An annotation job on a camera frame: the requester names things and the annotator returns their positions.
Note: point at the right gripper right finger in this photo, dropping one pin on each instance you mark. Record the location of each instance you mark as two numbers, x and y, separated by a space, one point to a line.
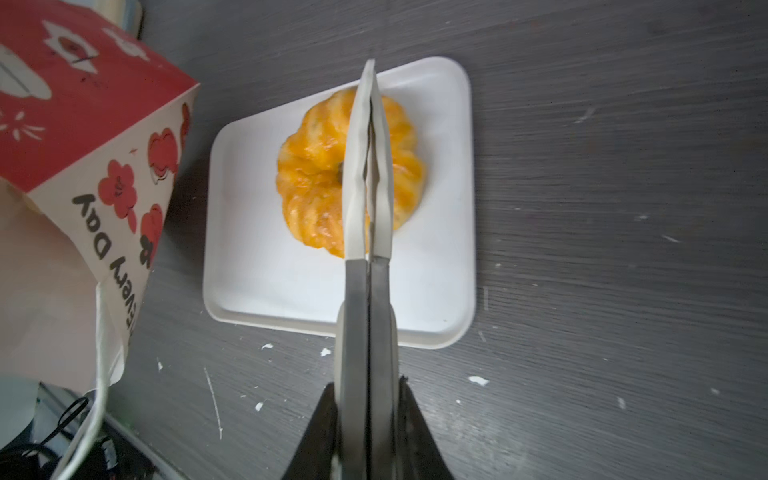
417 454

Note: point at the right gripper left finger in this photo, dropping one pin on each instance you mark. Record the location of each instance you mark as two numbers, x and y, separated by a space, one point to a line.
312 459

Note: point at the steel tongs white tips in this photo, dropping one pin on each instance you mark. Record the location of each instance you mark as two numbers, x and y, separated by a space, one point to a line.
366 365

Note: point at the fake ring bread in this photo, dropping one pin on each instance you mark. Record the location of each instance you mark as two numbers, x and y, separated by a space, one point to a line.
310 171

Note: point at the red white paper bag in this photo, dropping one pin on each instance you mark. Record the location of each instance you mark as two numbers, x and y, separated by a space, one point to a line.
93 126

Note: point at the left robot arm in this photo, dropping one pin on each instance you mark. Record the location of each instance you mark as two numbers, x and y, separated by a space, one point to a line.
37 430

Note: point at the white plastic tray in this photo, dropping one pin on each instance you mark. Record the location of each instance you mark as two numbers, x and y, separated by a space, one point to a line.
257 274

